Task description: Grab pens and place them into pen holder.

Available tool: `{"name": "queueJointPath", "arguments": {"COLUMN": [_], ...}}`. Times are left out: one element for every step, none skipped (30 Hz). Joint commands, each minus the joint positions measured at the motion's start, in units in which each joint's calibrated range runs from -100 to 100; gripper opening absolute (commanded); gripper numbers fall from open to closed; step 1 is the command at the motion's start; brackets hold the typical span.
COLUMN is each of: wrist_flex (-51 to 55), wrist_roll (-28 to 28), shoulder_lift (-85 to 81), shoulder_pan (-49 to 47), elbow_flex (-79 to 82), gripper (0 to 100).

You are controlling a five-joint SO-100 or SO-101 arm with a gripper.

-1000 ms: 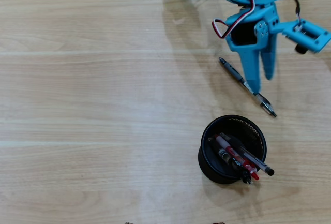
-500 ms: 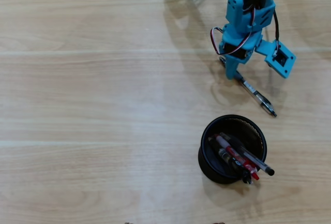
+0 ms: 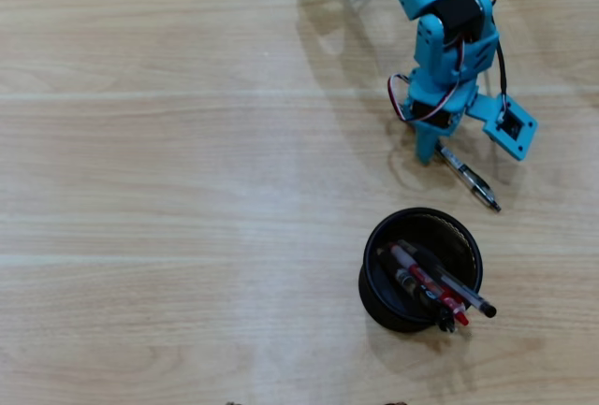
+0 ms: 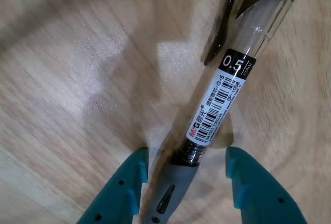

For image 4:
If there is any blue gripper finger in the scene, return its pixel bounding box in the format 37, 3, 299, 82
76, 148, 150, 224
225, 146, 308, 224

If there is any gray grip retractable pen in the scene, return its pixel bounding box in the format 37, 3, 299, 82
141, 0, 308, 224

